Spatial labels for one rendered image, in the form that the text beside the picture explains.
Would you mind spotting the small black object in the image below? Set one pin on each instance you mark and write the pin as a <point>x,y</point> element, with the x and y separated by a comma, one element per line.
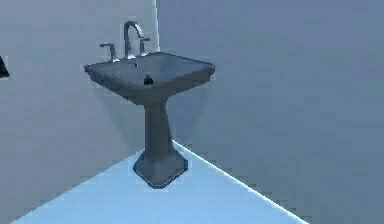
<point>148,80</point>

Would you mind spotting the chrome curved faucet spout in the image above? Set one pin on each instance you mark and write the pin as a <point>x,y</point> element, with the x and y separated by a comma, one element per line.
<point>128,36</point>

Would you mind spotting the dark grey pedestal sink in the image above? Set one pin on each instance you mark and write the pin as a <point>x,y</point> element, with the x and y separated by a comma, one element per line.
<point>156,100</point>

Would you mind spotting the black wall-mounted object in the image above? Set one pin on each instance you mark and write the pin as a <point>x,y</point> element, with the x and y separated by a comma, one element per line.
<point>2,69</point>

